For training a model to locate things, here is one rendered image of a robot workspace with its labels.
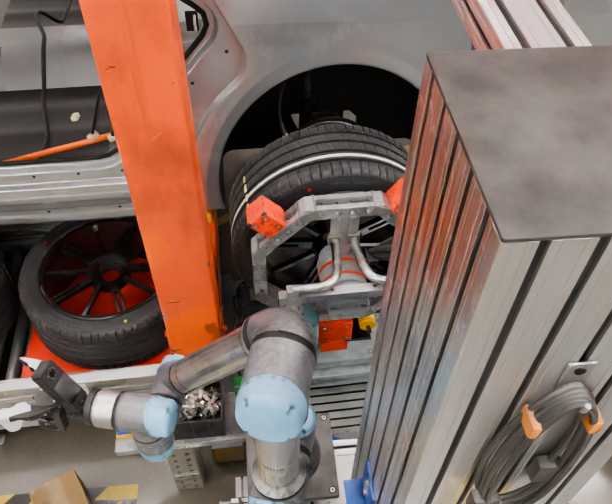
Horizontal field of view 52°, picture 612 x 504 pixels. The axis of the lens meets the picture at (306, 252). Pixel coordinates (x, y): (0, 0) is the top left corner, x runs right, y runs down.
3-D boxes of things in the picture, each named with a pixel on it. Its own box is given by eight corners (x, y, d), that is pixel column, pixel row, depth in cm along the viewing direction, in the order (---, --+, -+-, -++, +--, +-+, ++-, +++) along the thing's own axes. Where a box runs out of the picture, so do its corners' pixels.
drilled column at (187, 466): (203, 461, 242) (190, 410, 210) (204, 487, 235) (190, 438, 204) (177, 464, 241) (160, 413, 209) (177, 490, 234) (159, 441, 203)
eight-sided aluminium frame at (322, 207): (408, 298, 223) (434, 184, 182) (413, 313, 219) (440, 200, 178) (255, 313, 218) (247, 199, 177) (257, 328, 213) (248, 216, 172)
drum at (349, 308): (357, 266, 206) (360, 237, 195) (369, 319, 192) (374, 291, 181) (314, 270, 205) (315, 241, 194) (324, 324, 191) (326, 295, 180)
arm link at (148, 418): (170, 447, 123) (163, 428, 117) (116, 439, 124) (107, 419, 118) (181, 411, 128) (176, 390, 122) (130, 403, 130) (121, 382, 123)
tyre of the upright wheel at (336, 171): (361, 275, 251) (457, 153, 208) (373, 323, 235) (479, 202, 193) (202, 242, 225) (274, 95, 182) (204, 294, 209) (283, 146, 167)
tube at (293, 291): (339, 241, 186) (341, 216, 178) (350, 292, 174) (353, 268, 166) (279, 246, 185) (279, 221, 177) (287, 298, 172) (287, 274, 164)
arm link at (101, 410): (107, 415, 118) (123, 380, 124) (84, 411, 119) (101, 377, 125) (114, 437, 123) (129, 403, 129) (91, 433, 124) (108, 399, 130)
